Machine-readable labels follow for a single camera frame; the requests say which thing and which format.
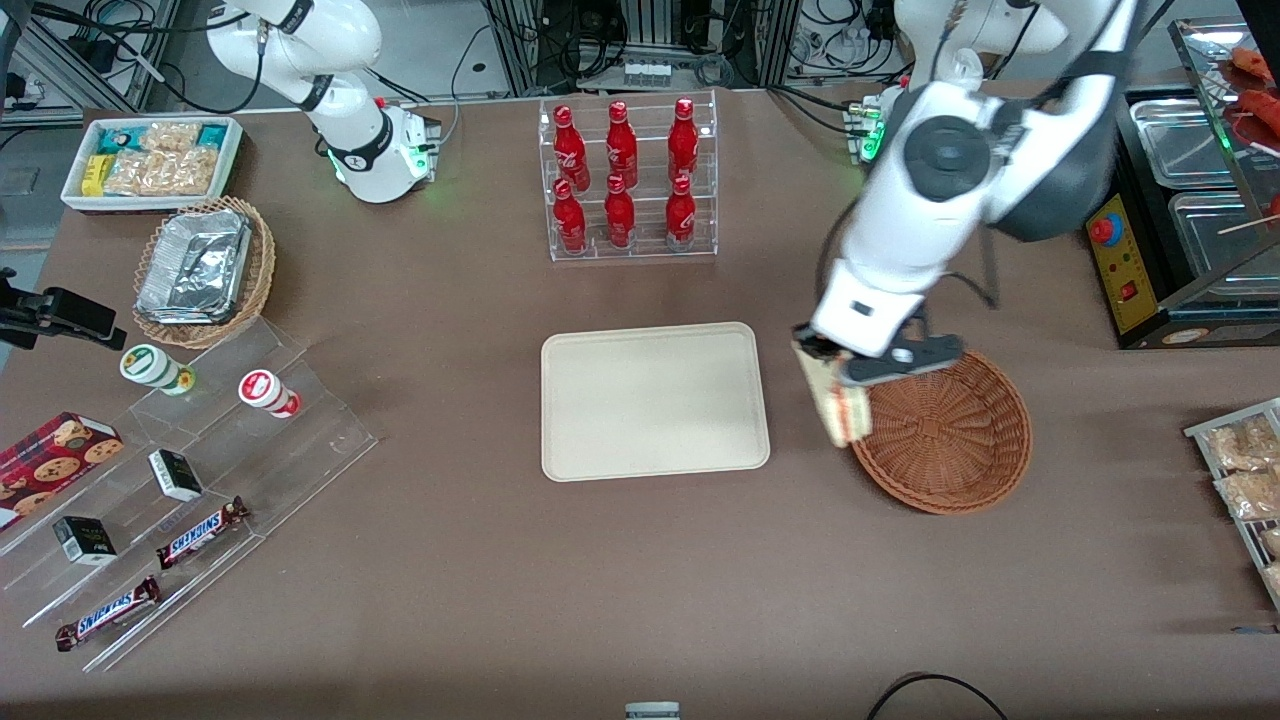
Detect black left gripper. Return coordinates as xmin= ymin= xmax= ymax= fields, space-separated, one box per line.
xmin=795 ymin=327 xmax=967 ymax=389

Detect triangle sandwich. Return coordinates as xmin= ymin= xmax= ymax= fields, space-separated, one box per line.
xmin=792 ymin=340 xmax=872 ymax=449

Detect brown round wicker basket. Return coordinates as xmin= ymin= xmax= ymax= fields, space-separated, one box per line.
xmin=847 ymin=348 xmax=1033 ymax=516

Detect beige plastic serving tray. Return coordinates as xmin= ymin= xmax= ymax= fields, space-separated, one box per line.
xmin=541 ymin=322 xmax=771 ymax=483

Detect light tan wicker basket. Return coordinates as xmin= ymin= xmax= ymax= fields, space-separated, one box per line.
xmin=132 ymin=195 xmax=277 ymax=350

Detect red cola bottle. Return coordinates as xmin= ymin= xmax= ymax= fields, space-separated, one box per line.
xmin=665 ymin=175 xmax=697 ymax=251
xmin=552 ymin=178 xmax=588 ymax=254
xmin=605 ymin=100 xmax=639 ymax=189
xmin=668 ymin=97 xmax=700 ymax=184
xmin=553 ymin=104 xmax=591 ymax=193
xmin=603 ymin=174 xmax=636 ymax=249

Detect clear acrylic bottle rack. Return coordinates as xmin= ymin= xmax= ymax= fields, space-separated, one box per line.
xmin=538 ymin=90 xmax=719 ymax=264

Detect black food warmer cabinet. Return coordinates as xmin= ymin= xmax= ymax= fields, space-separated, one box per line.
xmin=1085 ymin=15 xmax=1280 ymax=351

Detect grey metal snack rack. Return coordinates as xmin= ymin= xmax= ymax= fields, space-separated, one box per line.
xmin=1184 ymin=398 xmax=1280 ymax=613

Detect steel warmer pan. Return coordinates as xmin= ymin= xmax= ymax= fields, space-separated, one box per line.
xmin=1129 ymin=97 xmax=1237 ymax=191
xmin=1168 ymin=190 xmax=1280 ymax=286

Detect red sausage on skewer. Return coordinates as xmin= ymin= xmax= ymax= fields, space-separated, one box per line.
xmin=1234 ymin=90 xmax=1280 ymax=133
xmin=1228 ymin=45 xmax=1280 ymax=83

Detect clear acrylic tiered stand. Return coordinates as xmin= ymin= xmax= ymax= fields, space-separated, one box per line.
xmin=0 ymin=318 xmax=379 ymax=674

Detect red lid snack cup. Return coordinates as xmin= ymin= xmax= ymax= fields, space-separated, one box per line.
xmin=237 ymin=369 xmax=302 ymax=420

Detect stacked aluminium foil trays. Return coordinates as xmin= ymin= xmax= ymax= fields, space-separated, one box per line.
xmin=136 ymin=208 xmax=252 ymax=326

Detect Snickers chocolate bar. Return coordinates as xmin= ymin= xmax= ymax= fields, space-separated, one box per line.
xmin=155 ymin=497 xmax=251 ymax=571
xmin=55 ymin=576 xmax=162 ymax=653

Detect clear bagged cracker snack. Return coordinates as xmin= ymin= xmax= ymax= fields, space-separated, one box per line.
xmin=160 ymin=147 xmax=221 ymax=196
xmin=105 ymin=150 xmax=166 ymax=196
xmin=140 ymin=122 xmax=201 ymax=153

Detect small black carton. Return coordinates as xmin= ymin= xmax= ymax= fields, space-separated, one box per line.
xmin=52 ymin=516 xmax=119 ymax=567
xmin=148 ymin=449 xmax=205 ymax=503

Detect green lid snack cup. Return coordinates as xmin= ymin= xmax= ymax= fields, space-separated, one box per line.
xmin=119 ymin=343 xmax=196 ymax=398

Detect white plastic snack bin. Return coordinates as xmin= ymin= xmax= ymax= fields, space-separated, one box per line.
xmin=60 ymin=115 xmax=244 ymax=215

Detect red cookie box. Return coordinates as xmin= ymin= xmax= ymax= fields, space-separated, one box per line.
xmin=0 ymin=411 xmax=125 ymax=532

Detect black floor cable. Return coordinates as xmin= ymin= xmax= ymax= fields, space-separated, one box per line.
xmin=865 ymin=672 xmax=1011 ymax=720

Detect black camera clamp mount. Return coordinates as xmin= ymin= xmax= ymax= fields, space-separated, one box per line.
xmin=0 ymin=267 xmax=128 ymax=352

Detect aluminium frame structure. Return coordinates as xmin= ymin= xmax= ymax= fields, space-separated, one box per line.
xmin=0 ymin=0 xmax=186 ymax=126

